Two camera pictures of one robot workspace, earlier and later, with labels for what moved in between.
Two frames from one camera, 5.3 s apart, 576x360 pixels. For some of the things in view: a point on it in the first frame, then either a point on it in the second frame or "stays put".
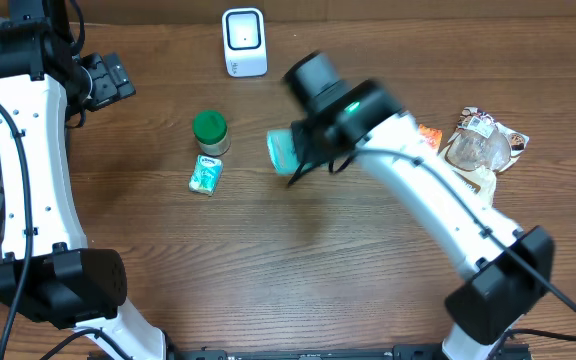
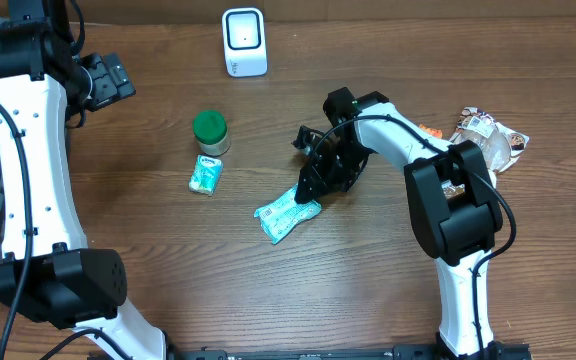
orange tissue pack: [432, 136] stays put
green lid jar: [212, 132] stays put
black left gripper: [114, 81] stays put
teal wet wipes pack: [281, 151] -> [284, 214]
